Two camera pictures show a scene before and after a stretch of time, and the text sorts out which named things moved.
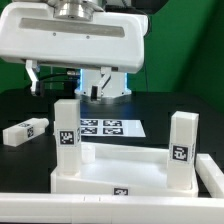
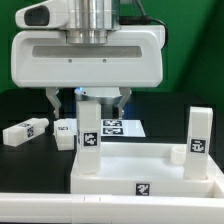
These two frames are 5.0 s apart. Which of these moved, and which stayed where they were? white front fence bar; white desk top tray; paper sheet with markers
Moved: white desk top tray
Stayed: white front fence bar; paper sheet with markers
